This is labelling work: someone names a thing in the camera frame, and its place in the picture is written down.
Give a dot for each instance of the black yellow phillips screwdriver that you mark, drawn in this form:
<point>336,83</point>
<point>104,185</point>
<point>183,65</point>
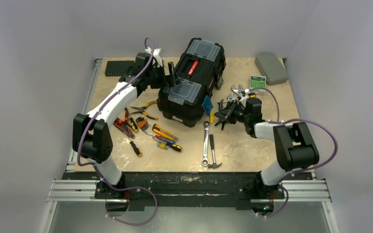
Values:
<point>175,147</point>

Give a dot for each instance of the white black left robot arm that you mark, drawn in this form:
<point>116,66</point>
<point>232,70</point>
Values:
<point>91,137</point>

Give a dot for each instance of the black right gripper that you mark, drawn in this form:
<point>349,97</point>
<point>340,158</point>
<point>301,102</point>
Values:
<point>228,114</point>

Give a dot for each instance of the silver ratchet wrench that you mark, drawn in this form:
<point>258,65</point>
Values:
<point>206,126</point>

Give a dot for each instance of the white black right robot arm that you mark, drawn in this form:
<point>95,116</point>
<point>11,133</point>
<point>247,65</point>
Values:
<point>294,145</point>

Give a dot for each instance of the yellow black pliers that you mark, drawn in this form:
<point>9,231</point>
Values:
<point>142,110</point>

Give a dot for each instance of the black plastic toolbox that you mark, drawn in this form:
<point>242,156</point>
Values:
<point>200,69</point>

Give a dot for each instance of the aluminium frame rail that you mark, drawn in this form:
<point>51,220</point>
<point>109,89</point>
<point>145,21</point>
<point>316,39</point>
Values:
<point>77,127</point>

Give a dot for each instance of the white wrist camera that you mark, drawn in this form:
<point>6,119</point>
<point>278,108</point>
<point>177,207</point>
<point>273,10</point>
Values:
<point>157,60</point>
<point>248,92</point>

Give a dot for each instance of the yellow handled screwdriver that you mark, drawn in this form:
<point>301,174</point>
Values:
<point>211,117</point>

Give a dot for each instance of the orange utility knife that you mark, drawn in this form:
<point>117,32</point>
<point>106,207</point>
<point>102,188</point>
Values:
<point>163,133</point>

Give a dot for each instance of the black network switch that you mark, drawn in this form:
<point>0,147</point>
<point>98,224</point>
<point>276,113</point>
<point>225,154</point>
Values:
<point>118,68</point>

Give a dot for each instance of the green white bit box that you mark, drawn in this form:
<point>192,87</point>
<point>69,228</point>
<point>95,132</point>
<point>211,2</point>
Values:
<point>258,83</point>

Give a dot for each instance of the grey plastic case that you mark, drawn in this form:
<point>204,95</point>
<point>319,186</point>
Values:
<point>271,67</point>

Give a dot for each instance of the steel claw hammer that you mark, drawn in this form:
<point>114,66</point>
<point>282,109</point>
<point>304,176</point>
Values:
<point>213,165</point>

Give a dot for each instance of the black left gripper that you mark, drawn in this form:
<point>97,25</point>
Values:
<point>171,78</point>

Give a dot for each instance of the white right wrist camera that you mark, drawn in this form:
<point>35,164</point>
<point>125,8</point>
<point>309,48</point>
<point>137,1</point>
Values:
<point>248,92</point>

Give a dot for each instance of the black multi pliers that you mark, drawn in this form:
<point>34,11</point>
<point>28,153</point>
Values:
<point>224,112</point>

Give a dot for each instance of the red handled adjustable wrench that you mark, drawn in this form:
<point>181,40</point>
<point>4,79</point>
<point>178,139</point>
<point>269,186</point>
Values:
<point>238,90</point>

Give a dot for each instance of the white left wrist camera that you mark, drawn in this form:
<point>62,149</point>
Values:
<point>157,60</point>

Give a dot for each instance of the black yellow long screwdriver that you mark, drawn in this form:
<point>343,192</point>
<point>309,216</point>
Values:
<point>232,97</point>

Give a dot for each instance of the short black yellow screwdriver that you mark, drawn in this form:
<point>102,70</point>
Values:
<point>136,149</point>

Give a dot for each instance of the red blue small screwdriver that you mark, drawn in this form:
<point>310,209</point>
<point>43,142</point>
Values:
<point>160,138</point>

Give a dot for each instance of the red black wire stripper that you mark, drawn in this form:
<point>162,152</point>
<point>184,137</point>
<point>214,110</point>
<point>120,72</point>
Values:
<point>124,126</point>

